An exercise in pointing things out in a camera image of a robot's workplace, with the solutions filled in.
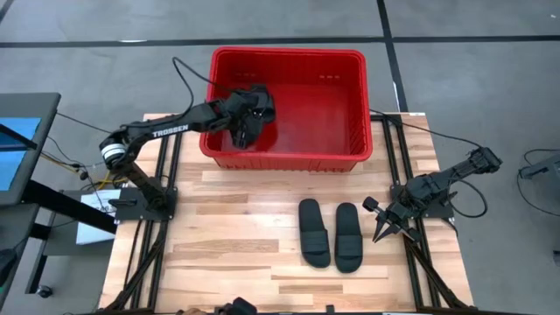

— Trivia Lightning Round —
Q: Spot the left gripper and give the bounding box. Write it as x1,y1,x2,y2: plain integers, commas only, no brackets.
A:
218,87,268,151

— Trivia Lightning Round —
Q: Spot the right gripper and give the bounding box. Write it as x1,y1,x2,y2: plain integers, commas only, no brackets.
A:
361,195,424,244

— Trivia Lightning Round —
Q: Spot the red plastic bin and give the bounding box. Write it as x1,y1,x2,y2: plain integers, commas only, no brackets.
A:
199,45,375,173

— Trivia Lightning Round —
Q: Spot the grey device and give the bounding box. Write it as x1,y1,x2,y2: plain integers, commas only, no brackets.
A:
518,150,560,181

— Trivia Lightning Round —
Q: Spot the white paper box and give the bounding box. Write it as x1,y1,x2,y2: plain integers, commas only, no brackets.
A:
75,187,123,246

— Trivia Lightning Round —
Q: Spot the black desk stand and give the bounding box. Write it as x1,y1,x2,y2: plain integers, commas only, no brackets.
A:
19,178,120,297

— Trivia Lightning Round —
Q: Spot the grey monitor blue screen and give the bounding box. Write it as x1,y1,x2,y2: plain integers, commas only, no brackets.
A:
0,91,62,207

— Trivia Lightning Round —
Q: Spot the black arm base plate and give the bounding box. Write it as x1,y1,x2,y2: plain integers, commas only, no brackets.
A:
389,183,456,221
113,186,179,221

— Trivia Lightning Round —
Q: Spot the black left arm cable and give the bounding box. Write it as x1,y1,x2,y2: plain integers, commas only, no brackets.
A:
171,55,246,116

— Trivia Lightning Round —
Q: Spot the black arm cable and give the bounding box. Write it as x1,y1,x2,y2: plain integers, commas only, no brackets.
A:
171,55,246,116
449,178,489,220

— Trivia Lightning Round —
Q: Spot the black aluminium frame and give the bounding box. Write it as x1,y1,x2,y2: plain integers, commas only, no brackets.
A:
369,113,476,312
104,114,185,312

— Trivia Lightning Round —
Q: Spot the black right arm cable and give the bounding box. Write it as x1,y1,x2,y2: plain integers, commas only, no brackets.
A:
449,178,489,220

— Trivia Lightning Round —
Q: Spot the thin black cable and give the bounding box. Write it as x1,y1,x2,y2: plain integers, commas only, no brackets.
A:
55,111,114,136
369,108,485,151

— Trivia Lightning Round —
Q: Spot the black device cable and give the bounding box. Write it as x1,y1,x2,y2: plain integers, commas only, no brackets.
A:
514,147,560,219

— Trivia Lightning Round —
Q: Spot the yellow cable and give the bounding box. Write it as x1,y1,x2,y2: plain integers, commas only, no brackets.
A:
41,150,120,193

